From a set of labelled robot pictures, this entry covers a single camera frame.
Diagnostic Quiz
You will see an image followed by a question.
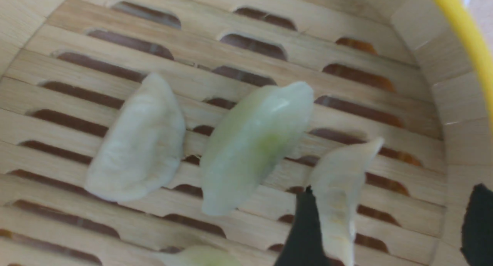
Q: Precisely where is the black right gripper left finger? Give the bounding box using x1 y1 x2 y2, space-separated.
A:
275 186 330 266

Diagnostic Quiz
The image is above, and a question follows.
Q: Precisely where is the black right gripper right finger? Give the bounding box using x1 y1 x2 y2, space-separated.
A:
461 183 493 266

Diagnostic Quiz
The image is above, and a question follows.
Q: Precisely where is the cream white dumpling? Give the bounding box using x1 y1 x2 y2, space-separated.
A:
305 137 384 266

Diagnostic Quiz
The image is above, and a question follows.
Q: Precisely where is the green tinted dumpling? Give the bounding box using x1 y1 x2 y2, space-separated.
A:
153 245 242 266

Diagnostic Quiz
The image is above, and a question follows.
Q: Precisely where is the pale green dumpling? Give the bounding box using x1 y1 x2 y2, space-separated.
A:
200 81 315 216

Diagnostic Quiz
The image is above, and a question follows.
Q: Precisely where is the bamboo steamer tray yellow rim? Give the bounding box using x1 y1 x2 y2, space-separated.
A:
1 0 492 266

